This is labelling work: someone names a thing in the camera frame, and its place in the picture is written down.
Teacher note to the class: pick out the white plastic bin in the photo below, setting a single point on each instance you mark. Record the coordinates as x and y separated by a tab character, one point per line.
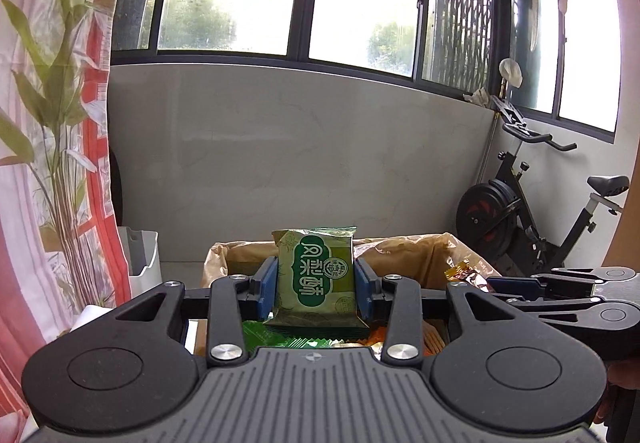
143	258

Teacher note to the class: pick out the brown taped cardboard box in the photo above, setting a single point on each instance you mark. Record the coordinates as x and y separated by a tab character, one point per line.
423	258

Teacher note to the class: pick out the orange snack bag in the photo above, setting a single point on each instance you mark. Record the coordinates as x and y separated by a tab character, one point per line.
423	335

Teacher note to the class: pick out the green bamboo plant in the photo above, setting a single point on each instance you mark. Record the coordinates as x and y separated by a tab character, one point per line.
55	61

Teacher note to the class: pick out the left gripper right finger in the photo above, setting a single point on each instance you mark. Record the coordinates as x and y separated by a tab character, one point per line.
387	300

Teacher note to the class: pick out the small green pastry packet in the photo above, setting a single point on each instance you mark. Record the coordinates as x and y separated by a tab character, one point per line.
316	278

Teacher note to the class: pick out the gold red candy packet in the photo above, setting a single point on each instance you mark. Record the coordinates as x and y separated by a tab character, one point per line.
473	275

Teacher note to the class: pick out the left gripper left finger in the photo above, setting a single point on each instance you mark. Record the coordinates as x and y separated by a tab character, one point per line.
233	300

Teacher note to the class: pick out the black exercise bike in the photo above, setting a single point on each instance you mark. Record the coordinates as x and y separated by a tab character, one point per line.
557	189

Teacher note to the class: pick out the red white printed curtain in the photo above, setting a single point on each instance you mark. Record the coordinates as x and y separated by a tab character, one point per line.
31	313

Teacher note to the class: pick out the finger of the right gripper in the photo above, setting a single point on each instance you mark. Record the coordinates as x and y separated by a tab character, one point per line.
602	282
578	318

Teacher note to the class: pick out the green chip bag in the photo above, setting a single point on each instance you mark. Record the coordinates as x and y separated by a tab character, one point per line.
261	335

